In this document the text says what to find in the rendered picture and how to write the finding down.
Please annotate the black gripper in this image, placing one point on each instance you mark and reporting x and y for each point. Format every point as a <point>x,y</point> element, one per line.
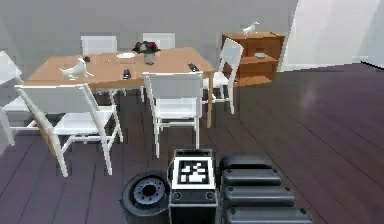
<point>146,195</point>

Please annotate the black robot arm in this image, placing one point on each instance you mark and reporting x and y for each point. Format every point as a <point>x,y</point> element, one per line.
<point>240,196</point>

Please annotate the white dining chair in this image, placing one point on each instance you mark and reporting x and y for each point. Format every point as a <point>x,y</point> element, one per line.
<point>8,86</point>
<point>161,40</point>
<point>98,44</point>
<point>228,66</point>
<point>76,116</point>
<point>175,100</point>

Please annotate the brown wooden dining table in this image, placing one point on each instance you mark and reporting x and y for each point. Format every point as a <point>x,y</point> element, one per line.
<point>110,71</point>

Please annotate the white plate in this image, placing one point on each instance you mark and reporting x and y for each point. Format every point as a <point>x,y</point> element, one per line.
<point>126,55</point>

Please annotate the white bird statue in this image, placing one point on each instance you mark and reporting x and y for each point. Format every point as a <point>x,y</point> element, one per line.
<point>77,69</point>
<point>250,27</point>

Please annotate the red flowers in white vase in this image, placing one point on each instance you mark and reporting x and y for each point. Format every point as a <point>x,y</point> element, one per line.
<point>146,50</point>

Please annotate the small dark round object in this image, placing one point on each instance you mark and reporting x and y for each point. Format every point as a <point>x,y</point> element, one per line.
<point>86,59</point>

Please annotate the brown wooden shelf unit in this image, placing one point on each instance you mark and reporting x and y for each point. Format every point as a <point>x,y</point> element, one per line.
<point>258,63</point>

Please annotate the grey bowl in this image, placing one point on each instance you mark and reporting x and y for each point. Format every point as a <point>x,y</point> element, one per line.
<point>260,55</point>

